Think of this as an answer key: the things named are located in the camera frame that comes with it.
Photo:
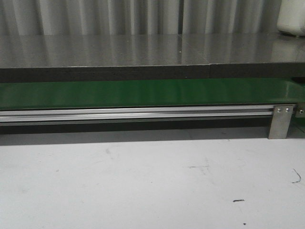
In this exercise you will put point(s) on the aluminium conveyor frame rail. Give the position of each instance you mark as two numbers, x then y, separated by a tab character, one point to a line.
45	116

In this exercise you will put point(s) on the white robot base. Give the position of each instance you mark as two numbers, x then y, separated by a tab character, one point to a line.
291	18

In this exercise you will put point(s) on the grey pleated curtain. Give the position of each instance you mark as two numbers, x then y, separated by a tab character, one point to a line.
108	17

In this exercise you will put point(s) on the right steel support bracket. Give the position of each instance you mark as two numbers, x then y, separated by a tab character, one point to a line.
281	119

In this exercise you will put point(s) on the green conveyor belt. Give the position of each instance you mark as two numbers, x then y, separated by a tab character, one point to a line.
138	93

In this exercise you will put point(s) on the grey right conveyor end plate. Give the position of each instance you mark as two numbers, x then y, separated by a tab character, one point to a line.
300	110

